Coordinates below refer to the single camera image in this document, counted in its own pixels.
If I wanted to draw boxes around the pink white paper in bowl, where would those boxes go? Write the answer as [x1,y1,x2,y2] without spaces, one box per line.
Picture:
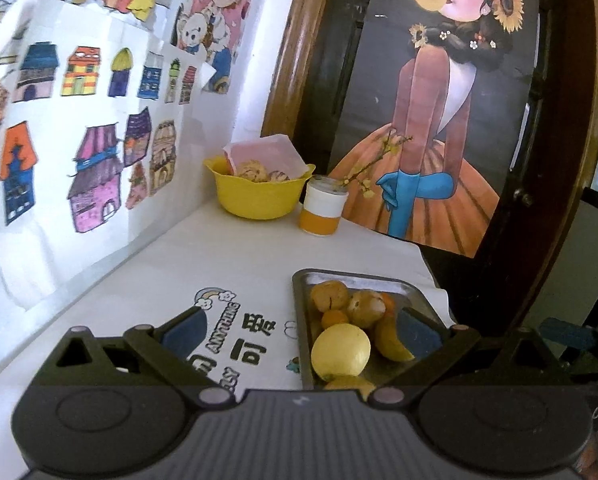
[223,134,309,180]

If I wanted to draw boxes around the silver metal tray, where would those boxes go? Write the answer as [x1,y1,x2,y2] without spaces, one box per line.
[293,269,450,390]

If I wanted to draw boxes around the small orange tangerine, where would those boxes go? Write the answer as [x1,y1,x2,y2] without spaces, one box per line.
[321,309,349,330]
[380,292,395,314]

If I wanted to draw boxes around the large yellow lemon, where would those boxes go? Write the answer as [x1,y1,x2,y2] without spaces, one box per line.
[310,323,372,382]

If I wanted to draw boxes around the white and orange cup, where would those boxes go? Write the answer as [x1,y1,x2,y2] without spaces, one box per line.
[298,176,348,236]

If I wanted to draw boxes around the small brown round fruit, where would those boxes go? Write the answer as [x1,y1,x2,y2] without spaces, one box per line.
[346,289,386,330]

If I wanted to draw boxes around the striped yellow pepino melon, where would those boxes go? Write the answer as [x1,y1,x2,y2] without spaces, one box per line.
[310,281,350,313]

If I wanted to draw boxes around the girl in orange dress poster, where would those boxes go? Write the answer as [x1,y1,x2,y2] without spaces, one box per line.
[329,0,538,258]

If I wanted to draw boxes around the striped melon in bowl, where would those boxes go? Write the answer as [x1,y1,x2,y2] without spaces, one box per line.
[236,160,270,183]
[267,170,289,182]

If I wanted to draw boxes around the greenish yellow round pear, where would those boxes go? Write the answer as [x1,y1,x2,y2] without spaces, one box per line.
[324,375,376,401]

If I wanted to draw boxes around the brown wooden door frame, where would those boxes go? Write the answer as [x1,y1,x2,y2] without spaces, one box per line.
[261,0,327,138]

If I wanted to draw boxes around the houses drawing paper sheet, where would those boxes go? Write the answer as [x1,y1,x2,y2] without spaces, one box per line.
[0,0,212,309]

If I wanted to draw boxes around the olive green pear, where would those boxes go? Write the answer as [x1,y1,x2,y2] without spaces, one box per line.
[374,312,415,363]

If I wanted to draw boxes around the yellow plastic bowl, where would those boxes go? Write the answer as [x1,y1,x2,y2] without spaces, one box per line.
[203,155,315,221]

